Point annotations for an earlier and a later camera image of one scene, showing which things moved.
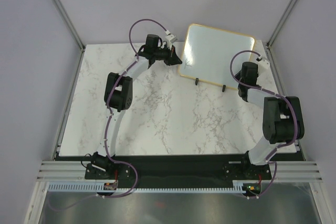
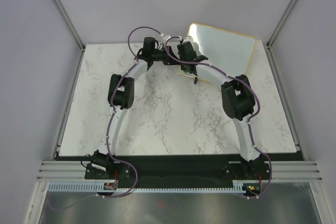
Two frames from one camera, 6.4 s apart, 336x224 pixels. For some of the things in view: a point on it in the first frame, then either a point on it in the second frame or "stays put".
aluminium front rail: [75, 170] stays put
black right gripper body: [238, 75] -> [182, 66]
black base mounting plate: [112, 170] stays put
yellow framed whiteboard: [208, 53] stays put
